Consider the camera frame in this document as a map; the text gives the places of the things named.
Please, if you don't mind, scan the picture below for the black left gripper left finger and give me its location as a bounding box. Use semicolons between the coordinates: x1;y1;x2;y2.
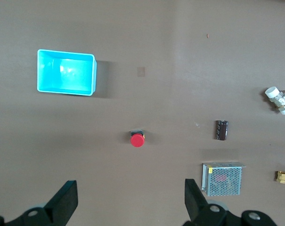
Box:
8;180;79;226

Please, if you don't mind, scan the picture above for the red push button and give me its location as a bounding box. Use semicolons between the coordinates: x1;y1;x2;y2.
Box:
129;129;146;148

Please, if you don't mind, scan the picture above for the blue plastic bin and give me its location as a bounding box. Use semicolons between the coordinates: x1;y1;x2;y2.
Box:
36;48;98;97

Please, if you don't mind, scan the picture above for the metal valve with white caps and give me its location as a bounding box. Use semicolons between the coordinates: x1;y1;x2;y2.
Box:
264;86;285;116

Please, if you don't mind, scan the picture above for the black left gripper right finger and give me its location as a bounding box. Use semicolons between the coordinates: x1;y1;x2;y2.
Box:
183;178;242;226

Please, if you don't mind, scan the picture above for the metal mesh power supply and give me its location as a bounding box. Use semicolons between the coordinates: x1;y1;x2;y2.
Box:
201;161;247;197

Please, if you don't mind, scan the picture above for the dark brown capacitor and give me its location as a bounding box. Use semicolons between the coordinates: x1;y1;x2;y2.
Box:
213;120;229;141

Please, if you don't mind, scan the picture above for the brass valve with red handle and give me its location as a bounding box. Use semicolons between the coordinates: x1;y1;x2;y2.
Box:
274;170;285;186

